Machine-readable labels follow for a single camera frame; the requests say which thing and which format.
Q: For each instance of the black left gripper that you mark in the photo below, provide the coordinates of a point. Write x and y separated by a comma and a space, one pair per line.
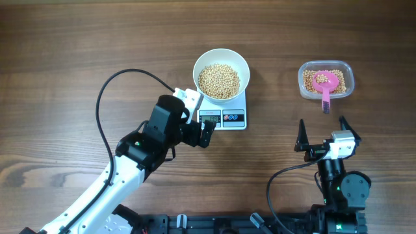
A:
194, 140

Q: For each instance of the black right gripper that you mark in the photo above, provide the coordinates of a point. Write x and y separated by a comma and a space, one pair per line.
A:
302, 141

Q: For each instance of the pink plastic scoop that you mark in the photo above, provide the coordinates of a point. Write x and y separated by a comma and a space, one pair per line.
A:
325, 88

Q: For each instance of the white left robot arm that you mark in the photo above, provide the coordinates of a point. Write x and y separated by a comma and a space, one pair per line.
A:
137, 155

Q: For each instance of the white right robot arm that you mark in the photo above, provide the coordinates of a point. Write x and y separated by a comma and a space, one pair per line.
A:
345, 193

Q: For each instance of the white digital kitchen scale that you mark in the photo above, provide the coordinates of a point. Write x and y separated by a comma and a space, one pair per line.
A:
231, 115

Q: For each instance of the soybeans in bowl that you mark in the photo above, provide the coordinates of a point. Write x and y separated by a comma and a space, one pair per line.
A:
219, 81

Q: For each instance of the soybeans in scoop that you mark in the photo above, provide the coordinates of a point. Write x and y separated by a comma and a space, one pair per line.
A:
321, 78

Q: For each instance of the white bowl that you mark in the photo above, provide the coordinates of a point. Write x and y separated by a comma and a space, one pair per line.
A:
223, 56

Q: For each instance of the soybeans pile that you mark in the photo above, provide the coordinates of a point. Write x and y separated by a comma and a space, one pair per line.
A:
308, 77

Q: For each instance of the clear plastic container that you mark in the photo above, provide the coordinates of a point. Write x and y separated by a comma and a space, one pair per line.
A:
320, 65

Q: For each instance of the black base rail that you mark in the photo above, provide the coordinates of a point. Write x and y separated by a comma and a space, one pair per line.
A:
227, 224

